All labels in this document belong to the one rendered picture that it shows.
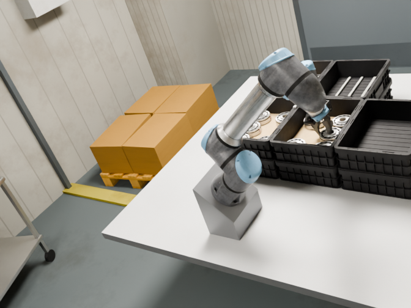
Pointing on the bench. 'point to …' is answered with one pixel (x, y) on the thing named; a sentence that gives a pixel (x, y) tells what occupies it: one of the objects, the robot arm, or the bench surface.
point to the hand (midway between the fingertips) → (324, 134)
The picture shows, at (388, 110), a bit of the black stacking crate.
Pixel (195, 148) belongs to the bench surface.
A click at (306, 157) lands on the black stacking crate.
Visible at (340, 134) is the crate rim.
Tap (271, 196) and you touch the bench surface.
